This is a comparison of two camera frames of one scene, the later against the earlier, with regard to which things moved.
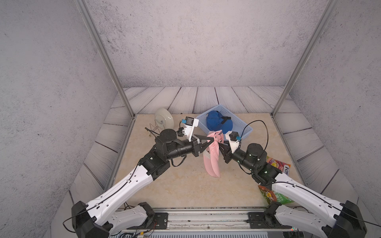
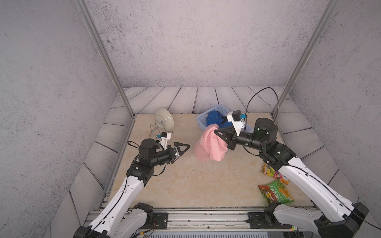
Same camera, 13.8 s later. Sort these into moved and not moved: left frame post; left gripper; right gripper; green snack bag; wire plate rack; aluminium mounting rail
Moved: right gripper; left gripper
Not moved: aluminium mounting rail; wire plate rack; green snack bag; left frame post
